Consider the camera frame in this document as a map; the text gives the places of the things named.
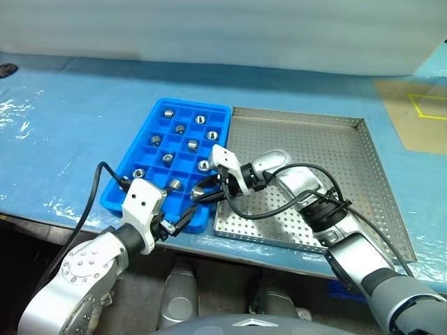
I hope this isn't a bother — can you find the perforated metal tray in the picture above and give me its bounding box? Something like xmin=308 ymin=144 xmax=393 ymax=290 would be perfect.
xmin=212 ymin=106 xmax=419 ymax=263

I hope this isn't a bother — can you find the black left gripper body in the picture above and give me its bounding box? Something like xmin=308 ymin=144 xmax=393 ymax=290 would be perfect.
xmin=150 ymin=209 xmax=177 ymax=242

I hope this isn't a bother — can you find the blue compartment tray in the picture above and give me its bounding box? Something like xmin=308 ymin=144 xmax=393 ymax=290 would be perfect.
xmin=100 ymin=98 xmax=232 ymax=235

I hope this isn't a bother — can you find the blue crate under table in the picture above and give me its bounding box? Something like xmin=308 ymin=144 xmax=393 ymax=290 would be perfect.
xmin=326 ymin=278 xmax=366 ymax=301

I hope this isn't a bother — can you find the grey robot torso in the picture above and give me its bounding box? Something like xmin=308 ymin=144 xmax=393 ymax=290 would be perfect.
xmin=146 ymin=313 xmax=322 ymax=335

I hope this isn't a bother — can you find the brown table mat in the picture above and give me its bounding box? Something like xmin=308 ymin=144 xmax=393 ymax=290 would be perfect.
xmin=372 ymin=77 xmax=447 ymax=153

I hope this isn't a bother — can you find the white foam backdrop board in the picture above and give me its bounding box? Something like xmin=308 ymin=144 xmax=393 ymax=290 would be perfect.
xmin=0 ymin=0 xmax=447 ymax=76

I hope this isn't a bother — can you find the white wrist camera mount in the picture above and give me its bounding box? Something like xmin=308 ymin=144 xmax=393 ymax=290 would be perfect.
xmin=120 ymin=178 xmax=168 ymax=255
xmin=211 ymin=144 xmax=251 ymax=195

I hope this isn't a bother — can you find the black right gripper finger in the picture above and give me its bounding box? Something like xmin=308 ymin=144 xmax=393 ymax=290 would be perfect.
xmin=198 ymin=190 xmax=228 ymax=206
xmin=195 ymin=175 xmax=221 ymax=191

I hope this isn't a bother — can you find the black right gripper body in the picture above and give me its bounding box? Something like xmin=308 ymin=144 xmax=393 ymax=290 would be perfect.
xmin=216 ymin=166 xmax=244 ymax=200

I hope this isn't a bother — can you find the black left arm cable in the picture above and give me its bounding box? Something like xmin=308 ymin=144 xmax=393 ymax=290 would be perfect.
xmin=33 ymin=161 xmax=133 ymax=297

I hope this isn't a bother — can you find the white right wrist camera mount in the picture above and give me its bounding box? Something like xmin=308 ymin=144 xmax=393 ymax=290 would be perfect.
xmin=211 ymin=144 xmax=251 ymax=195

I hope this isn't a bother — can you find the grey rounded shape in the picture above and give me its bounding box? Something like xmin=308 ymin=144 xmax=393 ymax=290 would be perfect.
xmin=249 ymin=277 xmax=301 ymax=317
xmin=156 ymin=260 xmax=200 ymax=329

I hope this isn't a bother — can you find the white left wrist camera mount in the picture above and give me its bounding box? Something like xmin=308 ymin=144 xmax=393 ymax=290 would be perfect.
xmin=120 ymin=178 xmax=168 ymax=255

